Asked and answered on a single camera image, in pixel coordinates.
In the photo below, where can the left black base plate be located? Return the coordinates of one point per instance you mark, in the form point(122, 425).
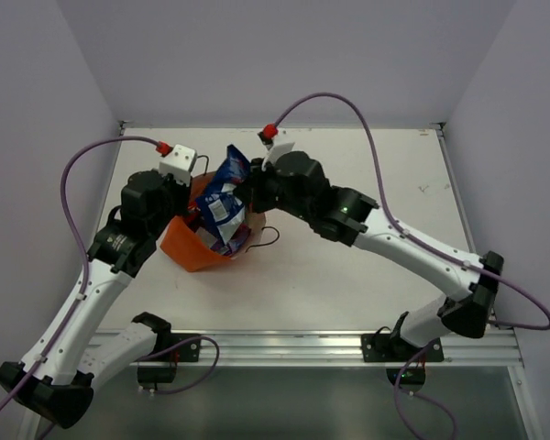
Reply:
point(188, 353)

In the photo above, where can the orange paper bag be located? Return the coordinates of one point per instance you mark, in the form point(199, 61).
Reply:
point(185, 248)

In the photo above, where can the blue snack packet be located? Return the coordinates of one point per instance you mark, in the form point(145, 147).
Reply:
point(222, 212)

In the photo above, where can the red snack packet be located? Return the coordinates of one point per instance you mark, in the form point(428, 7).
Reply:
point(193, 213)

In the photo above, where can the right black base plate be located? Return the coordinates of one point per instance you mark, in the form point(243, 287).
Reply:
point(381, 347)

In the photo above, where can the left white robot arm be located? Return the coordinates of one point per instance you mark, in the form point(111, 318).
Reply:
point(57, 378)

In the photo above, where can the large purple snack packet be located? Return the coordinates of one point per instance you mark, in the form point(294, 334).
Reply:
point(236, 242)

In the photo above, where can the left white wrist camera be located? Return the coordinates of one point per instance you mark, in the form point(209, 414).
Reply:
point(179, 164)

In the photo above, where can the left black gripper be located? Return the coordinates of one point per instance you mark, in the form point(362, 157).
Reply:
point(183, 197)

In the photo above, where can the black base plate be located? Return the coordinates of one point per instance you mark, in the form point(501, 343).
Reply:
point(188, 353)
point(381, 347)

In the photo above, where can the aluminium mounting rail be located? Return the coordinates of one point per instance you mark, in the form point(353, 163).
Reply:
point(323, 349)

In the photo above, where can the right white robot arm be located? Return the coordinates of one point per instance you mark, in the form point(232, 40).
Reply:
point(467, 281)

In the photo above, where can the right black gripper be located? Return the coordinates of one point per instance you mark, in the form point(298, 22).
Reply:
point(252, 189)

